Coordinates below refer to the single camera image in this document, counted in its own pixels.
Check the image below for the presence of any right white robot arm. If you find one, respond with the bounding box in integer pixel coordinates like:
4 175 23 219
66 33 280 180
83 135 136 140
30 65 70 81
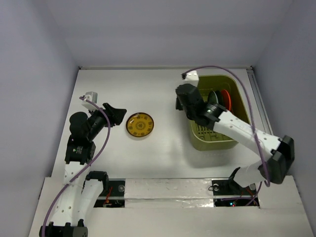
175 83 295 194

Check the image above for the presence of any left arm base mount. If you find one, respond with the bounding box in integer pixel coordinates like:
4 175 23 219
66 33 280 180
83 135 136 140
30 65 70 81
94 179 125 208

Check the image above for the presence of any yellow patterned plate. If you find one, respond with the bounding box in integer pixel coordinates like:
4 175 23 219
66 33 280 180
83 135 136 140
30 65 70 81
125 112 155 138

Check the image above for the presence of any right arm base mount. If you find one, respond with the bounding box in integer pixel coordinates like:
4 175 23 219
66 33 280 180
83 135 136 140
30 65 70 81
208 179 260 207

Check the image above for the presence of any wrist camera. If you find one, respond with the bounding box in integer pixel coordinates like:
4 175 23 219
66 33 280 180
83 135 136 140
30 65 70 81
80 91 98 111
181 71 199 87

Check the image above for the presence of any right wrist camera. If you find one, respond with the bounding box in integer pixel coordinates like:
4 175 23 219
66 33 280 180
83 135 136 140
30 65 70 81
181 71 199 87

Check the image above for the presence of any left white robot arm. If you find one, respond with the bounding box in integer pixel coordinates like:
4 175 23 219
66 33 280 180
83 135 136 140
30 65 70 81
39 102 127 237

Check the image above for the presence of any olive green dish rack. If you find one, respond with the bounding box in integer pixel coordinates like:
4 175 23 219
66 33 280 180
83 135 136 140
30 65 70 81
189 75 250 151

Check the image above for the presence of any orange plate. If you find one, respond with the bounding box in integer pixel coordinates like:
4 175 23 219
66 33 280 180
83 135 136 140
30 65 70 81
221 89 232 111

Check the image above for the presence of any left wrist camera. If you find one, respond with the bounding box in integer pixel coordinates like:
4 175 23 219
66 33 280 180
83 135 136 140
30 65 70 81
80 91 98 111

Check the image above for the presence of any blue white patterned plate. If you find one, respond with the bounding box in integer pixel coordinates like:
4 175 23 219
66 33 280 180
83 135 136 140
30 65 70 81
207 91 218 104

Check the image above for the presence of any black plate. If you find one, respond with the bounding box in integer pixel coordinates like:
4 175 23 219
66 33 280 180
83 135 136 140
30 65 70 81
215 90 225 107

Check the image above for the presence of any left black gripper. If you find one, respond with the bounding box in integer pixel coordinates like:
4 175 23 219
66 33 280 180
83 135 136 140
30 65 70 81
86 103 125 140

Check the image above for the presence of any silver foil tape strip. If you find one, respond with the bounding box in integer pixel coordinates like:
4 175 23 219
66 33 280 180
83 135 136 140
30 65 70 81
124 178 214 208

